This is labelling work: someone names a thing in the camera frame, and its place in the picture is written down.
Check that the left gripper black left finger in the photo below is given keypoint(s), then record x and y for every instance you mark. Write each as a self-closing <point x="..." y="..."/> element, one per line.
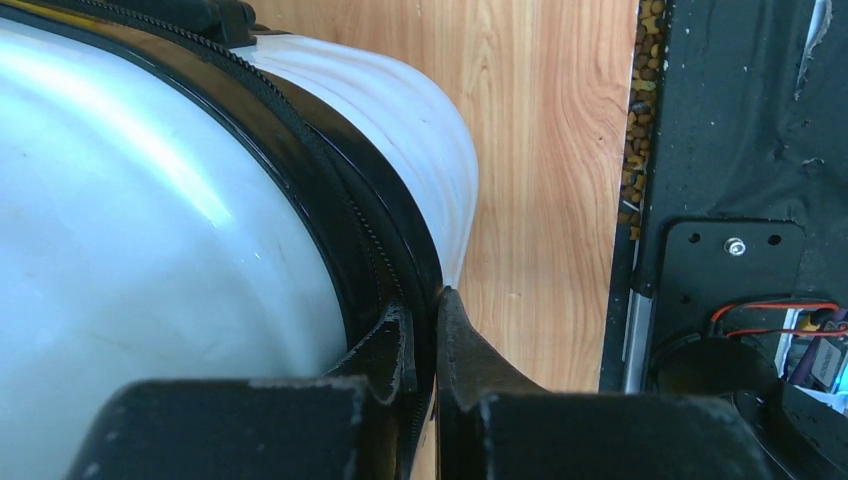
<point x="359" y="421"/>

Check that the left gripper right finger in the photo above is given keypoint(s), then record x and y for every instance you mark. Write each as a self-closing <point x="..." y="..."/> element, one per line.
<point x="493" y="422"/>

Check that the black white space suitcase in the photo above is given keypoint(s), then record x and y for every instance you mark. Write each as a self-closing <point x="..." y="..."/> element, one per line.
<point x="187" y="195"/>

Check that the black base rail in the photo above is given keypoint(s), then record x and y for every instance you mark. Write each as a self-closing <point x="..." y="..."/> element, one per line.
<point x="730" y="261"/>

